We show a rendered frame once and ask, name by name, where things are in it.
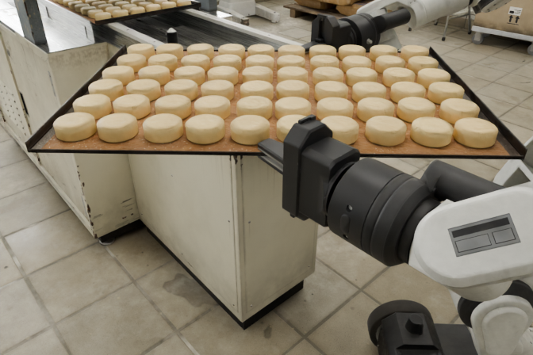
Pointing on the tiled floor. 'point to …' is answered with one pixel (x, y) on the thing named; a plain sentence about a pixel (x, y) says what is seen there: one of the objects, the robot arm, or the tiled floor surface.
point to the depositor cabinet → (113, 228)
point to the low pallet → (311, 11)
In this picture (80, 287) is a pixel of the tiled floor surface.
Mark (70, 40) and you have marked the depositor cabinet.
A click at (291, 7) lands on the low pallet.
